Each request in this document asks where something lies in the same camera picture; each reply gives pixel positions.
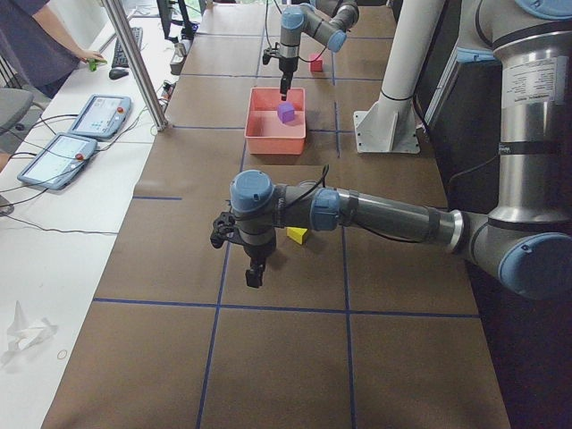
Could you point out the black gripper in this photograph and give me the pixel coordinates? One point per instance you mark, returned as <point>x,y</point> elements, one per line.
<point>286,67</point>
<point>257,252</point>

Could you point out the purple foam block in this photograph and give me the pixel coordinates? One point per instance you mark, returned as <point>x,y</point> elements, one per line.
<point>286,112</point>

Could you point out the yellow foam block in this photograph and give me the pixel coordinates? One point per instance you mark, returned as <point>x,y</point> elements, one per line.
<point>298,235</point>

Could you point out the pink plastic bin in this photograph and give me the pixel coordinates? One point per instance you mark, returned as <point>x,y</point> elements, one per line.
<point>264,132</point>

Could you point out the red foam block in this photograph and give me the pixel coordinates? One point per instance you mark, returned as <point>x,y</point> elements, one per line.
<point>316,64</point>

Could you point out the brown paper table cover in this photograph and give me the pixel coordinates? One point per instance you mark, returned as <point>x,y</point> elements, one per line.
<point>347,331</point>

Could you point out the white pole with base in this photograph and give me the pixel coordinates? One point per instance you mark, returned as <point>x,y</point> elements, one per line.
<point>389,126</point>

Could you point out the black computer mouse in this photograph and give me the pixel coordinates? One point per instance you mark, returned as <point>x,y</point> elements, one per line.
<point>117,73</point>

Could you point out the far teach pendant tablet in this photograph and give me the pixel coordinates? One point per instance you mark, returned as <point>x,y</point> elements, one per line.
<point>101,117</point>

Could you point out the teach pendant tablet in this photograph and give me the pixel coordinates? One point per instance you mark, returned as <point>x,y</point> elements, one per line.
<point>59,162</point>
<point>101,117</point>

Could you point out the near teach pendant tablet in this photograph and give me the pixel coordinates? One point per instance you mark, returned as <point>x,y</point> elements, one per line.
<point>59,162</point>

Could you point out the crumpled white paper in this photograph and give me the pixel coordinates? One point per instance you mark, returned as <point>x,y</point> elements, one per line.
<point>24,335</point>

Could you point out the person in dark shirt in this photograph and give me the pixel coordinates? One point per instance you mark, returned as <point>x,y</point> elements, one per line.
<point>38,46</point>

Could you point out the grey office chair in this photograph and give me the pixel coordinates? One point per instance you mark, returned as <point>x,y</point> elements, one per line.
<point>15,103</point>

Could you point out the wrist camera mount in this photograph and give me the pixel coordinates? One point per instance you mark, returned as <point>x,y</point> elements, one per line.
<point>225,228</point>
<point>271,52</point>

